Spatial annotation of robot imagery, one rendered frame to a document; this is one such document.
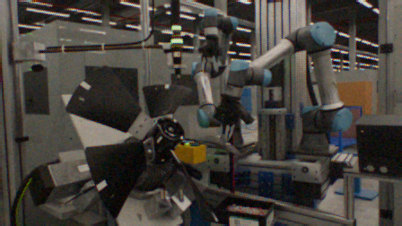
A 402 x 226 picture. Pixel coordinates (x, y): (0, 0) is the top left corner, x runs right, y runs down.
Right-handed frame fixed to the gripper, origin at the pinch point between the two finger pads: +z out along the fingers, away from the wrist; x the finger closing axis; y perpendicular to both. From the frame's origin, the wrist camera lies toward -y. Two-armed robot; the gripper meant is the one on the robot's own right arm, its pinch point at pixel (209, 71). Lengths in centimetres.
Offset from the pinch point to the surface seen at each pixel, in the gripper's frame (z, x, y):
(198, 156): 46.2, -3.5, -15.6
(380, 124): 25, -90, -21
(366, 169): 41, -85, -18
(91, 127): 26, 7, -71
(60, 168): 35, -16, -95
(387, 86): 11, -65, 129
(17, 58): -3, 26, -91
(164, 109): 19, -18, -52
